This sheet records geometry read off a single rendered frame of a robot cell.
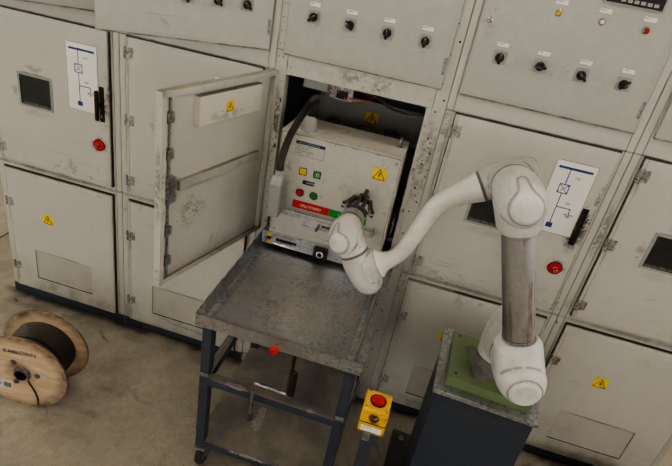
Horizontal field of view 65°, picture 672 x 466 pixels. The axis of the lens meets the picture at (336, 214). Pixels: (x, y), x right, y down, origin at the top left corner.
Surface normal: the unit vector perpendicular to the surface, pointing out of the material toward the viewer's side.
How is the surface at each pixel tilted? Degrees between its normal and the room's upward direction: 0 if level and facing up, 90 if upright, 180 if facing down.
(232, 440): 0
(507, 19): 90
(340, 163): 90
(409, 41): 90
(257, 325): 0
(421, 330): 90
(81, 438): 0
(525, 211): 80
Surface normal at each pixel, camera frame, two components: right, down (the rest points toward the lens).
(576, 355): -0.24, 0.42
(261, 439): 0.17, -0.87
